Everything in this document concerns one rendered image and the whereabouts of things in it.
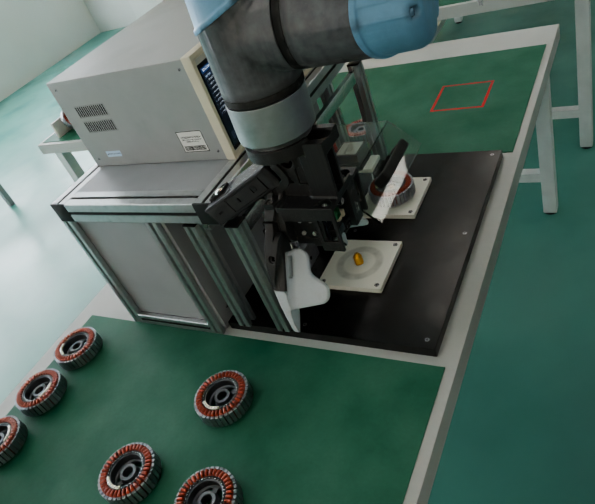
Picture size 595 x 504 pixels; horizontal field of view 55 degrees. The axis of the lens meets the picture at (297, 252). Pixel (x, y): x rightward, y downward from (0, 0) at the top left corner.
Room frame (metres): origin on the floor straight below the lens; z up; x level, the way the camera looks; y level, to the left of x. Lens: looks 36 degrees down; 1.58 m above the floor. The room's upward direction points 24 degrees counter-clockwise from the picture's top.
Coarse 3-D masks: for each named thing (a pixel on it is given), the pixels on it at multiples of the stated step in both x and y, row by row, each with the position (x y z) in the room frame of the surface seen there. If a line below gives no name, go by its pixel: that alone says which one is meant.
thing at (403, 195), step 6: (408, 174) 1.16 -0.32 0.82; (408, 180) 1.13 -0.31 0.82; (402, 186) 1.12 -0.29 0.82; (408, 186) 1.11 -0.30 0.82; (414, 186) 1.12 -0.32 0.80; (402, 192) 1.10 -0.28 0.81; (408, 192) 1.10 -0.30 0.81; (414, 192) 1.12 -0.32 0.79; (396, 198) 1.09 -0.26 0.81; (402, 198) 1.09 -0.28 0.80; (408, 198) 1.10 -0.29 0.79; (396, 204) 1.09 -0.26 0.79
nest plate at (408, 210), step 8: (416, 184) 1.15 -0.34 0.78; (424, 184) 1.14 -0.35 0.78; (416, 192) 1.12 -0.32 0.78; (424, 192) 1.11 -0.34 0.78; (408, 200) 1.10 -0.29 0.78; (416, 200) 1.09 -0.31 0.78; (392, 208) 1.10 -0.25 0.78; (400, 208) 1.09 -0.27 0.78; (408, 208) 1.07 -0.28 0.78; (416, 208) 1.06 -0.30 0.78; (368, 216) 1.12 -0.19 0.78; (392, 216) 1.08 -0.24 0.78; (400, 216) 1.06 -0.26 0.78; (408, 216) 1.05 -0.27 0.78
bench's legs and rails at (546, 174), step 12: (540, 108) 1.71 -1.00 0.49; (540, 120) 1.71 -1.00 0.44; (552, 120) 1.72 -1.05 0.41; (540, 132) 1.71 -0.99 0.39; (552, 132) 1.71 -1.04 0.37; (540, 144) 1.71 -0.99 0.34; (552, 144) 1.70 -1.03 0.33; (540, 156) 1.72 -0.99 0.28; (552, 156) 1.69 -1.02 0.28; (540, 168) 1.72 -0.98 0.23; (552, 168) 1.69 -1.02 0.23; (528, 180) 1.75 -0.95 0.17; (540, 180) 1.72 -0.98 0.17; (552, 180) 1.69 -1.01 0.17; (552, 192) 1.69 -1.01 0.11; (552, 204) 1.70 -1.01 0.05
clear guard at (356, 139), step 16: (352, 128) 1.01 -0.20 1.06; (368, 128) 0.98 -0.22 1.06; (384, 128) 0.96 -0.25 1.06; (336, 144) 0.97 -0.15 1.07; (352, 144) 0.95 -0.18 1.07; (368, 144) 0.92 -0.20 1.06; (384, 144) 0.92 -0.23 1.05; (416, 144) 0.94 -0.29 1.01; (352, 160) 0.89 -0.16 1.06; (368, 160) 0.88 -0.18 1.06; (384, 160) 0.89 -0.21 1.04; (400, 160) 0.89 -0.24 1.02; (368, 176) 0.85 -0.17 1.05; (400, 176) 0.86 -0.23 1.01; (368, 192) 0.81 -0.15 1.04; (384, 192) 0.82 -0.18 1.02; (368, 208) 0.78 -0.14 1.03; (384, 208) 0.79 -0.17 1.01
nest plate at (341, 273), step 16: (352, 240) 1.05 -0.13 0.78; (368, 240) 1.02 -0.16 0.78; (336, 256) 1.02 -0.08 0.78; (352, 256) 0.99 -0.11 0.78; (368, 256) 0.97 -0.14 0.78; (384, 256) 0.95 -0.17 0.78; (336, 272) 0.96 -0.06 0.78; (352, 272) 0.94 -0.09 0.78; (368, 272) 0.92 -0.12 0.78; (384, 272) 0.90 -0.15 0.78; (336, 288) 0.92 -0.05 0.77; (352, 288) 0.90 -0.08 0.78; (368, 288) 0.88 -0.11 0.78
